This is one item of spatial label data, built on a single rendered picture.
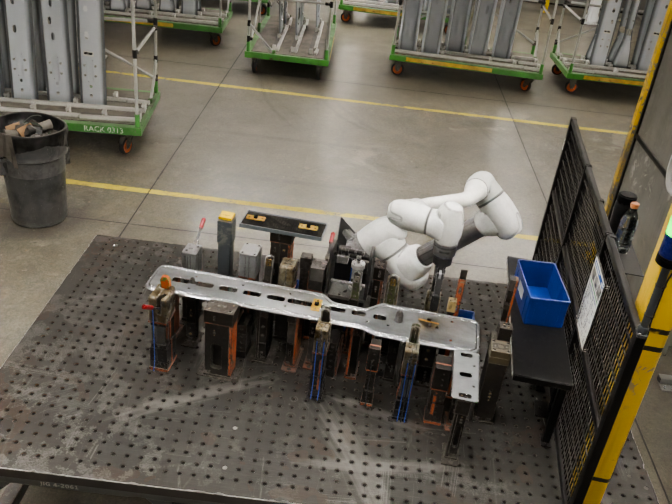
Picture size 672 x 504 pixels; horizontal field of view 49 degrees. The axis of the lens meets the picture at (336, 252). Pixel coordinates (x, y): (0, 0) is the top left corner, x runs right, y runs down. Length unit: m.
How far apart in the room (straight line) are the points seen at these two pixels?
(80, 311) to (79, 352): 0.30
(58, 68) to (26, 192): 1.83
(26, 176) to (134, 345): 2.42
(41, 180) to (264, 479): 3.30
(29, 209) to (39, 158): 0.42
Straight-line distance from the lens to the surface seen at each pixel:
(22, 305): 4.87
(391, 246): 3.58
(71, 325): 3.45
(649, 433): 4.51
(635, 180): 5.42
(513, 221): 3.27
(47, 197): 5.55
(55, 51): 7.03
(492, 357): 2.88
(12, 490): 3.44
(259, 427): 2.91
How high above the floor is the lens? 2.72
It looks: 30 degrees down
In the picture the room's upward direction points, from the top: 7 degrees clockwise
